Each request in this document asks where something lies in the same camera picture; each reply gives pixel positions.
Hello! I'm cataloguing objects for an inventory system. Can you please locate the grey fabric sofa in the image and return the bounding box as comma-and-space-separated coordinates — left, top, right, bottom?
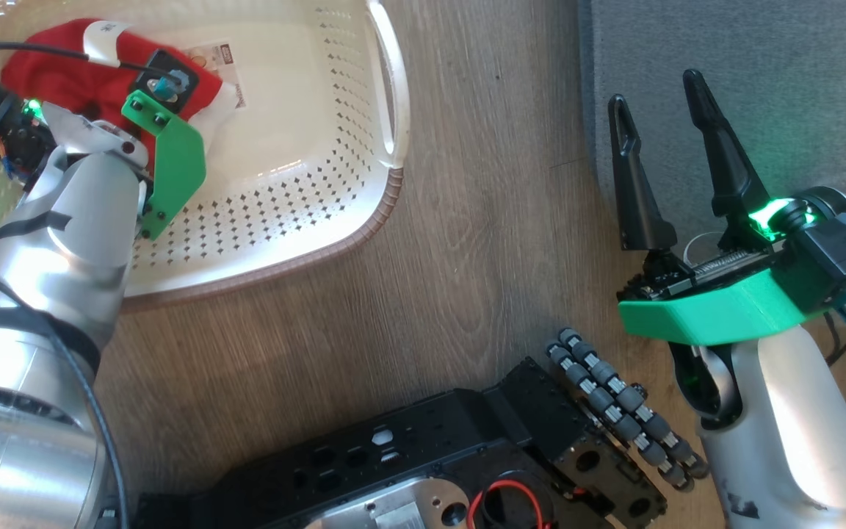
577, 0, 846, 225

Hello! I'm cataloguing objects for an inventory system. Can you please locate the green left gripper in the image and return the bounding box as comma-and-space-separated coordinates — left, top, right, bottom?
0, 73, 208, 241

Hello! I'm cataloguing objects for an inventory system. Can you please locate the red wire loop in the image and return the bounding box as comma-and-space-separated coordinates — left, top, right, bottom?
466, 479, 546, 529

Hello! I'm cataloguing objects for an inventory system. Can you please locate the red cloth garment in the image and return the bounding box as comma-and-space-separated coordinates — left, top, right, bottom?
1, 18, 247, 159

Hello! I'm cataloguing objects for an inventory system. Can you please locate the thin black camera cable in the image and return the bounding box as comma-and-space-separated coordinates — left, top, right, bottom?
0, 41, 156, 76

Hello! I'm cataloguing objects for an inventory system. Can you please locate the beige perforated laundry basket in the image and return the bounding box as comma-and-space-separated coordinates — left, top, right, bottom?
0, 0, 412, 309

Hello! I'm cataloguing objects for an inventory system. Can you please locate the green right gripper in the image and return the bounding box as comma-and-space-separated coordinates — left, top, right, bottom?
608, 70, 846, 346

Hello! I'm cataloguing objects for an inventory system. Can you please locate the black roller omni wheel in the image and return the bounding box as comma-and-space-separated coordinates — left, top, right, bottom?
546, 328, 709, 491

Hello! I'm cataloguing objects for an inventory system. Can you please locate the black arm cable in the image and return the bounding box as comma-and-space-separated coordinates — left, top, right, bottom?
0, 253, 131, 529

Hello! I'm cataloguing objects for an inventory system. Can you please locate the printed paper basket sticker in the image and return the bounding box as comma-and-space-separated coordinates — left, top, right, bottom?
188, 42, 246, 111

